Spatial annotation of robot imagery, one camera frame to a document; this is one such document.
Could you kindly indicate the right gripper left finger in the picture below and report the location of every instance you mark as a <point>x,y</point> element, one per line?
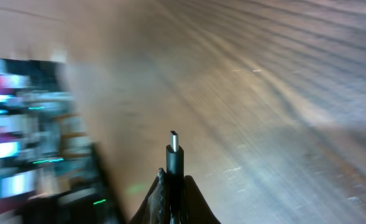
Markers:
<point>153,209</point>

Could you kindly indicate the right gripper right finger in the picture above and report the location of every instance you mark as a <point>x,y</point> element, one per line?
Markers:
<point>197,209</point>

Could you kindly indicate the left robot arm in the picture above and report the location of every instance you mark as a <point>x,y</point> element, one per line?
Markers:
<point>88,199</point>

